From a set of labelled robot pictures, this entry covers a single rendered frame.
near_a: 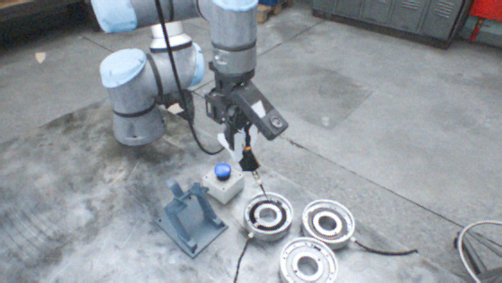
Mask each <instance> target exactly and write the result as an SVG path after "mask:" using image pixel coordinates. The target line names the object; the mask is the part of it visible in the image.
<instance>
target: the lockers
mask: <svg viewBox="0 0 502 283"><path fill-rule="evenodd" d="M473 1H474V0H311V6H310V9H313V13H312V16H313V17H316V18H320V19H324V20H327V21H333V22H336V23H340V24H347V25H350V26H353V27H357V28H361V29H364V30H370V31H374V32H376V33H380V34H384V35H387V36H391V37H395V38H398V39H403V40H407V41H410V42H418V43H421V44H424V45H428V46H432V47H437V48H441V49H444V50H446V49H447V48H448V46H449V45H450V44H451V43H452V42H453V41H454V39H455V38H457V36H458V34H459V32H460V31H461V30H462V29H463V27H464V25H465V23H466V21H467V19H468V17H469V12H470V10H471V7H472V4H473Z"/></svg>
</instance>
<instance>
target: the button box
mask: <svg viewBox="0 0 502 283"><path fill-rule="evenodd" d="M231 169H232V171H231V173H230V174H229V175H228V176H224V177H221V176H216V175H215V172H214V169H213V170H212V171H211V172H209V173H208V174H207V175H205V176H204V177H203V187H209V189H210V190H209V191H208V192H207V193H209V194H210V195H212V196H213V197H214V198H215V199H217V200H218V201H219V202H221V203H223V204H224V205H225V204H227V203H228V202H229V201H230V200H231V199H232V198H233V197H235V195H236V194H237V193H238V192H239V191H240V190H242V189H244V175H243V174H241V173H240V172H238V171H237V170H236V169H235V168H234V167H232V168H231Z"/></svg>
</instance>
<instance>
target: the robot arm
mask: <svg viewBox="0 0 502 283"><path fill-rule="evenodd" d="M91 4H92V7H93V10H94V12H95V15H96V16H97V19H98V22H99V24H100V27H101V28H102V29H103V30H104V31H106V32H109V33H114V32H122V31H133V30H135V29H140V28H144V27H149V26H150V27H151V34H152V41H151V43H150V45H149V48H150V50H151V53H150V54H145V53H143V52H142V51H141V50H138V49H132V50H130V49H127V50H123V49H122V50H119V51H117V52H115V53H113V54H111V55H109V56H107V57H106V58H105V59H104V60H103V61H102V63H101V64H100V75H101V78H102V79H101V80H102V84H103V85H104V87H105V90H106V92H107V95H108V99H109V101H110V104H111V106H112V109H113V112H114V117H113V133H114V135H115V137H116V139H117V140H118V141H119V142H120V143H122V144H124V145H128V146H141V145H145V144H149V143H151V142H155V141H157V140H158V139H159V138H160V137H161V136H162V135H163V134H164V133H165V132H166V131H167V119H166V117H165V116H164V115H163V113H162V112H161V110H160V108H159V107H158V105H157V104H156V101H155V97H158V96H161V95H165V94H168V93H170V92H174V91H177V85H176V82H175V78H174V74H173V72H172V68H171V64H170V61H169V55H168V51H167V49H166V45H165V41H164V38H163V34H162V30H161V26H160V21H159V17H158V14H157V10H156V6H155V3H154V0H91ZM257 5H258V0H160V6H161V10H162V13H163V17H164V21H165V25H166V28H167V32H168V35H169V43H170V46H171V50H172V54H173V56H174V61H175V65H176V68H177V75H178V78H179V82H180V85H181V88H182V89H189V88H190V87H191V86H194V85H196V84H200V83H201V81H202V80H203V76H204V60H203V54H202V53H201V52H202V51H201V49H200V48H199V46H198V45H197V44H195V43H192V39H191V38H190V37H189V36H188V35H186V34H185V32H184V28H183V22H182V21H184V20H189V19H194V18H199V17H203V18H204V19H205V20H207V21H208V22H209V23H210V33H211V43H212V61H210V62H209V69H210V70H212V71H213V72H214V83H215V86H214V87H213V88H211V90H210V91H209V92H207V93H205V94H204V99H205V107H206V115H207V116H208V117H210V118H211V119H212V120H214V122H215V123H217V124H219V125H222V124H225V125H226V126H225V128H224V130H223V133H218V135H217V138H218V141H219V142H220V143H221V144H222V145H223V146H224V147H225V148H227V149H228V150H229V151H230V154H231V156H232V157H233V158H234V159H235V160H236V161H237V162H239V161H240V160H241V159H242V158H243V155H242V150H243V148H242V146H241V145H242V141H243V138H244V139H245V142H246V147H245V148H254V146H255V140H256V136H257V134H258V133H259V131H260V132H261V134H262V135H263V136H264V137H265V138H266V139H267V141H273V140H275V139H276V137H277V136H279V135H280V134H281V133H282V132H283V131H285V130H286V129H287V128H288V127H289V124H288V122H287V121H286V120H285V119H284V118H283V117H282V115H281V114H280V113H279V112H278V111H277V108H275V107H274V106H273V105H272V104H271V102H270V101H269V100H268V99H267V98H266V97H265V96H264V94H263V93H262V92H261V91H260V90H259V89H258V88H257V87H256V86H255V85H254V83H253V82H252V81H251V79H253V78H254V77H255V67H256V65H257ZM214 91H215V92H214ZM208 103H210V104H211V111H212V112H209V109H208Z"/></svg>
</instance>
